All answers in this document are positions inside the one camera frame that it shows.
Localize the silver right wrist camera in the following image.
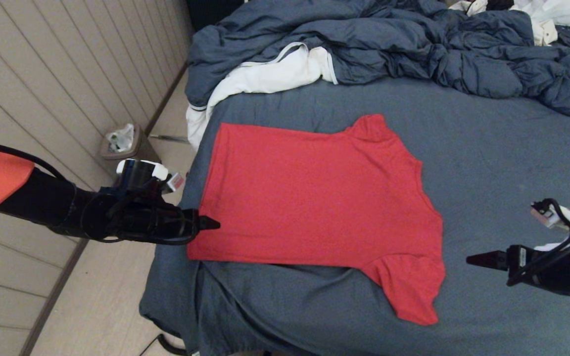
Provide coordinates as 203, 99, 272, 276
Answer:
531, 204, 555, 228

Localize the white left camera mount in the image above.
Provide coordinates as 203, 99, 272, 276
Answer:
116, 159, 170, 180

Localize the brown trash bin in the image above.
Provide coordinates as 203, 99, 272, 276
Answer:
99, 124, 163, 175

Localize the dark furniture panel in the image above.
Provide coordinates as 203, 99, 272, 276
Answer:
185, 0, 246, 33

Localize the white cloth with dark stripe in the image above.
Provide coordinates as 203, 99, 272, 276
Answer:
187, 42, 338, 151

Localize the red t-shirt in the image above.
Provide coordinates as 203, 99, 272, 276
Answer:
187, 114, 446, 326

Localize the white crumpled garment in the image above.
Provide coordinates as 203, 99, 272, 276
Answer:
448, 0, 570, 46

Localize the crumpled blue duvet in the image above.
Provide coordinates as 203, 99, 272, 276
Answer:
185, 0, 570, 118

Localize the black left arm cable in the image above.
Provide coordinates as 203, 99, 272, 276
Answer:
0, 139, 199, 246

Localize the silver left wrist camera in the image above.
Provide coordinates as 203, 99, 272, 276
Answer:
166, 172, 186, 193

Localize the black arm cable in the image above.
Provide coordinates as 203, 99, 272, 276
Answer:
507, 198, 570, 287
0, 139, 199, 246

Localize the thin metal rod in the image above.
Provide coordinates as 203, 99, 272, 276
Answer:
149, 134, 190, 144

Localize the white plastic bin bag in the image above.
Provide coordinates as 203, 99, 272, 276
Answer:
107, 124, 135, 153

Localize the dark rounded metal frame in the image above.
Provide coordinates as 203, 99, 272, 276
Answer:
140, 335, 188, 356

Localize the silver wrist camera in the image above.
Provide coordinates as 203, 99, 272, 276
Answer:
166, 172, 186, 193
531, 204, 555, 228

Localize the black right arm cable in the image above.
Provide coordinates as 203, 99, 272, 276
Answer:
507, 198, 570, 287

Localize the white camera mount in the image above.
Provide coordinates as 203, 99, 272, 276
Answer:
532, 203, 570, 251
116, 159, 170, 180

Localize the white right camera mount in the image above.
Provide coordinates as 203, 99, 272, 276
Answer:
532, 203, 570, 251

